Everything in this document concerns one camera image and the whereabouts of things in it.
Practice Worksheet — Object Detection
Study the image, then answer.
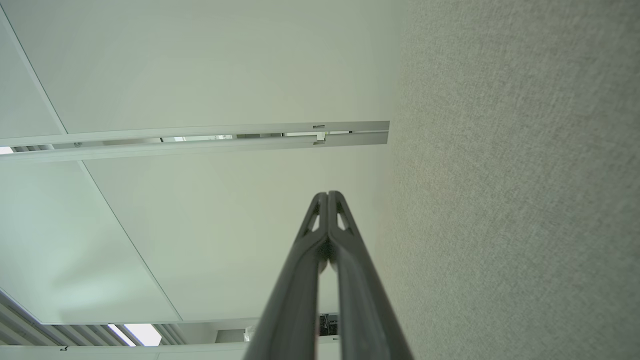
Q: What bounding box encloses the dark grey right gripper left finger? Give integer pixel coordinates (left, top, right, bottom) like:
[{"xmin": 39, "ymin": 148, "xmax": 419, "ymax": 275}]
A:
[{"xmin": 243, "ymin": 191, "xmax": 330, "ymax": 360}]

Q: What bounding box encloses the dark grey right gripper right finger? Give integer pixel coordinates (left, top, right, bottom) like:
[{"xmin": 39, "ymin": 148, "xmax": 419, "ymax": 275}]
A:
[{"xmin": 328, "ymin": 190, "xmax": 415, "ymax": 360}]

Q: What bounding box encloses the white ceiling light panel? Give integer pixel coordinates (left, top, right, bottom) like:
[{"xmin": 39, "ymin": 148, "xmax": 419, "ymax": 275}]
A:
[{"xmin": 107, "ymin": 323, "xmax": 162, "ymax": 347}]

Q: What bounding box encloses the grey aluminium partition post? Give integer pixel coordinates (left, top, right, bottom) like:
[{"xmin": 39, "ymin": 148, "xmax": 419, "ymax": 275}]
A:
[{"xmin": 0, "ymin": 120, "xmax": 390, "ymax": 162}]

